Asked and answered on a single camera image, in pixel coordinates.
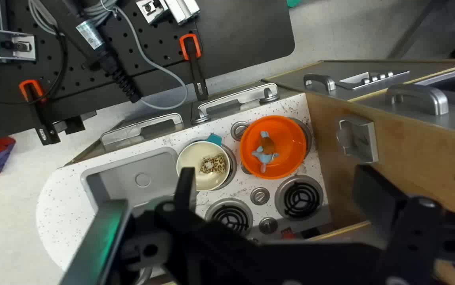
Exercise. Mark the silver round peg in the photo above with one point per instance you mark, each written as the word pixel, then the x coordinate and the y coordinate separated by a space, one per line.
pixel 268 95

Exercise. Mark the grey toy sink basin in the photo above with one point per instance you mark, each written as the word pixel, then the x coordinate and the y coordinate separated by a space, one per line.
pixel 137 178

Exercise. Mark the aluminium extrusion bar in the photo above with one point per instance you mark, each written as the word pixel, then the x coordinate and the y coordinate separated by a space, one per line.
pixel 176 7

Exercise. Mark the silver stove knob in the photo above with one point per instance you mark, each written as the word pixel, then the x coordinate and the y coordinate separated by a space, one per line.
pixel 238 129
pixel 268 224
pixel 260 194

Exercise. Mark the black coil toy burner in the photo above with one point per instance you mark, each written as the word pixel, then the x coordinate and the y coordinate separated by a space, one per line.
pixel 300 197
pixel 230 215

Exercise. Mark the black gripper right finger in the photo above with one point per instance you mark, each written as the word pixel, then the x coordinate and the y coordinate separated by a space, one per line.
pixel 379 197

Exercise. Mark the wooden toy cabinet grey front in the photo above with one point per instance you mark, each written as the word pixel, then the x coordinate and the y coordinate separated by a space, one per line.
pixel 406 158

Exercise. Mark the black pegboard table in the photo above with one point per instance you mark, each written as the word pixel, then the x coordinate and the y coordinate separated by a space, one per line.
pixel 236 31

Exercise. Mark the leopard print plush toy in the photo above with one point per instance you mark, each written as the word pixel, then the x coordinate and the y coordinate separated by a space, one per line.
pixel 213 164

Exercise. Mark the orange and blue plush toy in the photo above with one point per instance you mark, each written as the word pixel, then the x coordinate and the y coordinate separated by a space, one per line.
pixel 265 156

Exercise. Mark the white speckled toy kitchen countertop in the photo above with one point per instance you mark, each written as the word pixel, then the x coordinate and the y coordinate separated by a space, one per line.
pixel 57 210

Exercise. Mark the grey control panel strip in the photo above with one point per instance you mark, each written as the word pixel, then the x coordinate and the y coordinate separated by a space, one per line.
pixel 374 79

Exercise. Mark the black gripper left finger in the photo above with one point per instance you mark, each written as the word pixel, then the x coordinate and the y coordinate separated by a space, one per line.
pixel 186 186

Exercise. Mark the silver rail bar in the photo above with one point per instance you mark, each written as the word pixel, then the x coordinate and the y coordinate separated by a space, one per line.
pixel 227 107
pixel 148 128

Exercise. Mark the orange plastic bowl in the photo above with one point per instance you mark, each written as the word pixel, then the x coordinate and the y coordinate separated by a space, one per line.
pixel 286 158

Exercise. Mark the silver square bracket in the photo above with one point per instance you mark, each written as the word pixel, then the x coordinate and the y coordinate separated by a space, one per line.
pixel 357 139

